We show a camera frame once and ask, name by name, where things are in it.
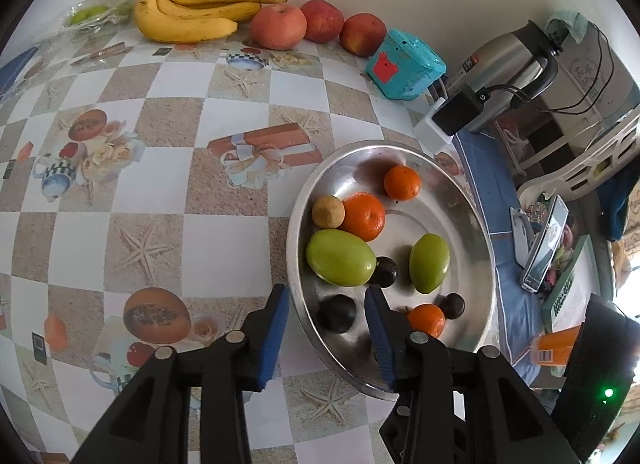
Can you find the black charger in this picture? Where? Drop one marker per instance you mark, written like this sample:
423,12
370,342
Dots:
460,112

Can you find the orange tangerine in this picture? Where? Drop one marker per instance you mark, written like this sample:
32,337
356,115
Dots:
427,320
402,182
365,218

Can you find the teal plastic box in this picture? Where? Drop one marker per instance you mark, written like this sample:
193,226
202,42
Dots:
405,64

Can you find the orange packet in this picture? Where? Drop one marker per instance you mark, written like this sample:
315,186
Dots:
555,344

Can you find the white plastic bag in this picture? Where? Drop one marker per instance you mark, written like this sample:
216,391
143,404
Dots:
512,139

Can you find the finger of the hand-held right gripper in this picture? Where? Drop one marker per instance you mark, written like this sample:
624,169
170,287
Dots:
397,431

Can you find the green oval fruit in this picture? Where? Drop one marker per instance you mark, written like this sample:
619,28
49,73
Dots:
340,258
429,262

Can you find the grey phone stand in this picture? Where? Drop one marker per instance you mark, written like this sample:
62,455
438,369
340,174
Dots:
520,229

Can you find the steel basin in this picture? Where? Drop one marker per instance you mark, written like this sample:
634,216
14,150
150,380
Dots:
450,224

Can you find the steel thermos jug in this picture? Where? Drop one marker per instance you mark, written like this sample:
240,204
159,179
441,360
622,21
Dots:
505,62

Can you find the dark blue garment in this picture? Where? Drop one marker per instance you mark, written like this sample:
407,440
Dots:
620,204

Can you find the teal cloth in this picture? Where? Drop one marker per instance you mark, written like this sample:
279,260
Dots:
570,22

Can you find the brown kiwi fruit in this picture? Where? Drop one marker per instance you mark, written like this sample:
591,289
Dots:
327,210

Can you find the white plastic chair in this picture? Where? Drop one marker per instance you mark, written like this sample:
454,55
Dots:
585,164

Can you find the printed checkered tablecloth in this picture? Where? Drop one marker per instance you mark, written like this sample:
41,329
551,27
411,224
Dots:
200,94

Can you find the white power strip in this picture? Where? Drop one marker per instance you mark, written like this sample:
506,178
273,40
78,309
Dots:
430,137

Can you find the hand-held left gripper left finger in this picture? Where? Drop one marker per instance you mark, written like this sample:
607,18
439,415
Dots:
275,339

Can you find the pale red apple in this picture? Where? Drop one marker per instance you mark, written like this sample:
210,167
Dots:
278,27

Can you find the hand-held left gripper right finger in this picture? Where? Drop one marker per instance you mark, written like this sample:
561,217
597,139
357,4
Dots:
380,339

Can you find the smartphone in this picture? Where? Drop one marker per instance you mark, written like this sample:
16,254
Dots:
545,244

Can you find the clear plastic fruit package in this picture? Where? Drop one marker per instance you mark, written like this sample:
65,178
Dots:
107,19

